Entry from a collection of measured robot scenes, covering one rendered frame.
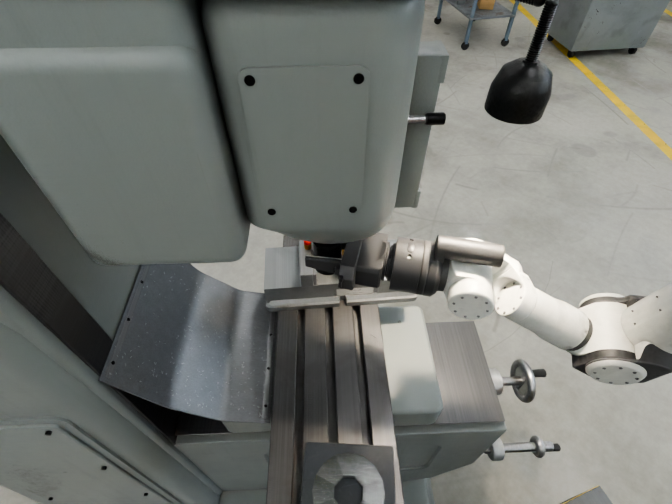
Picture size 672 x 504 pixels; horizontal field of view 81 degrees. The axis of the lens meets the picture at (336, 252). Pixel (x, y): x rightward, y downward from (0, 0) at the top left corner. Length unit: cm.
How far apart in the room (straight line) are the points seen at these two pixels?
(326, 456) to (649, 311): 50
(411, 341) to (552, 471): 108
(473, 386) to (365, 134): 82
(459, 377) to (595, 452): 105
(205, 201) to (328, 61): 18
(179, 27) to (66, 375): 53
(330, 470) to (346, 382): 28
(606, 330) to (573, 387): 140
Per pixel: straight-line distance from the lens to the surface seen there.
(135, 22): 36
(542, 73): 55
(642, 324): 73
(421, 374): 97
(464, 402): 107
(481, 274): 62
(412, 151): 51
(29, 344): 66
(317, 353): 85
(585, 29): 499
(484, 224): 261
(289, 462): 78
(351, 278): 60
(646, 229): 307
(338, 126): 38
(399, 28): 37
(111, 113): 39
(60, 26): 39
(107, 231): 50
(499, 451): 127
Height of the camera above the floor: 172
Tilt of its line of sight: 49 degrees down
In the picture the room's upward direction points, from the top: straight up
